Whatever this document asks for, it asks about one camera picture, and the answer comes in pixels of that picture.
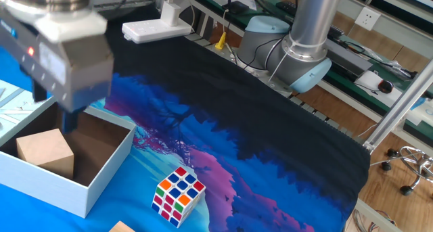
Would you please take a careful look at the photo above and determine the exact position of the grey flat metal case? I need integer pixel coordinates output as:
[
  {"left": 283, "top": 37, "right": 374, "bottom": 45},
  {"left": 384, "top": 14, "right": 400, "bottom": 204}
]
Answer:
[{"left": 324, "top": 39, "right": 373, "bottom": 78}]

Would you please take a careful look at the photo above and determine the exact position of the silver Schunk gripper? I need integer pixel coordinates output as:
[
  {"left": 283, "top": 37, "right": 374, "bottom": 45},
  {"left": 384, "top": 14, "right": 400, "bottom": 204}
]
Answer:
[{"left": 0, "top": 18, "right": 115, "bottom": 135}]

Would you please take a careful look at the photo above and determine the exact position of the white mouse pad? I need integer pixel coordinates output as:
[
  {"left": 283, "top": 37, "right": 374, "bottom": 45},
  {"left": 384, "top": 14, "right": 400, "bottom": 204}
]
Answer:
[{"left": 354, "top": 70, "right": 403, "bottom": 104}]

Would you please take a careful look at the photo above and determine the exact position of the small yellow plastic piece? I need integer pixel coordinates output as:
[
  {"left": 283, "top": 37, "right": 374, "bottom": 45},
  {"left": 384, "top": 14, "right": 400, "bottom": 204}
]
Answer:
[{"left": 214, "top": 31, "right": 227, "bottom": 51}]

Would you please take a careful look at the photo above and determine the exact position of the coiled grey cable bundle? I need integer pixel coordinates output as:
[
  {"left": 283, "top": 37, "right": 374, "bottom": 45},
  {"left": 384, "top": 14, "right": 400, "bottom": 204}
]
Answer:
[{"left": 351, "top": 208, "right": 396, "bottom": 232}]

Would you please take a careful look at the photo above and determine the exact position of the white wall socket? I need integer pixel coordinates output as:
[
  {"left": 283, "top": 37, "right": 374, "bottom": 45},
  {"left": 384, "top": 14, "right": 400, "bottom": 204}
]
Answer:
[{"left": 354, "top": 7, "right": 382, "bottom": 32}]

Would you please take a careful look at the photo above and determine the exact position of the small black box device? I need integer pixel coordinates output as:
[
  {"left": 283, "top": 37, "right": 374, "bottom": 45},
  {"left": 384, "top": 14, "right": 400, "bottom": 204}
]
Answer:
[{"left": 221, "top": 1, "right": 250, "bottom": 16}]

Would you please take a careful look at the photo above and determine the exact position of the light blue gift box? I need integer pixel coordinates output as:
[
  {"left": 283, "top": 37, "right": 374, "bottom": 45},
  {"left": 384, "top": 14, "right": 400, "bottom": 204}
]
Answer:
[{"left": 0, "top": 93, "right": 137, "bottom": 219}]

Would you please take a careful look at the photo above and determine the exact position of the gift box lid with ribbon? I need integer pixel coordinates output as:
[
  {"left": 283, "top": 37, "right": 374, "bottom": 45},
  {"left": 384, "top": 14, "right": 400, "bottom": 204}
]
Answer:
[{"left": 0, "top": 78, "right": 57, "bottom": 147}]

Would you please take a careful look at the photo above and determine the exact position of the blue landscape print tablecloth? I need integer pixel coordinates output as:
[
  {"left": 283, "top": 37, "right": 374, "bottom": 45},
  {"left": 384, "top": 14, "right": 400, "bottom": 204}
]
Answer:
[{"left": 0, "top": 8, "right": 371, "bottom": 232}]

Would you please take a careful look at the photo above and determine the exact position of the aluminium profile rail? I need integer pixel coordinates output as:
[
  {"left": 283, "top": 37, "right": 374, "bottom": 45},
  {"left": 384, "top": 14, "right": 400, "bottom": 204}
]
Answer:
[{"left": 91, "top": 0, "right": 160, "bottom": 20}]

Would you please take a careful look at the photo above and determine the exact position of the Rubik's cube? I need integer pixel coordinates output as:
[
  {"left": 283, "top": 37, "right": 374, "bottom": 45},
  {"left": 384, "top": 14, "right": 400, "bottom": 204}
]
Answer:
[{"left": 151, "top": 166, "right": 206, "bottom": 229}]

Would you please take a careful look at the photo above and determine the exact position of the black computer mouse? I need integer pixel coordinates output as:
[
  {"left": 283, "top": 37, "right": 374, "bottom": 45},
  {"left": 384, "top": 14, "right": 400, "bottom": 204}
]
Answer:
[{"left": 378, "top": 79, "right": 394, "bottom": 94}]

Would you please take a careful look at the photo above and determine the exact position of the chrome chair base with castors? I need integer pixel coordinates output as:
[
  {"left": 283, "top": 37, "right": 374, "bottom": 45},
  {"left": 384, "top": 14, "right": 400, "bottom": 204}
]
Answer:
[{"left": 370, "top": 145, "right": 433, "bottom": 196}]

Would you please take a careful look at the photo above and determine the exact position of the plain wooden cube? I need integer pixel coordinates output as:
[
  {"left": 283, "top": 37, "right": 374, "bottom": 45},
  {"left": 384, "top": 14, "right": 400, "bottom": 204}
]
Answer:
[
  {"left": 108, "top": 221, "right": 136, "bottom": 232},
  {"left": 16, "top": 128, "right": 75, "bottom": 181}
]

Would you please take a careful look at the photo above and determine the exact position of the white plug-in charger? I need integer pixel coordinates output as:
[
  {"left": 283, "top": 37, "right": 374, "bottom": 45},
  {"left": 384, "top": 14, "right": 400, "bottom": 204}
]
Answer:
[{"left": 160, "top": 1, "right": 182, "bottom": 27}]

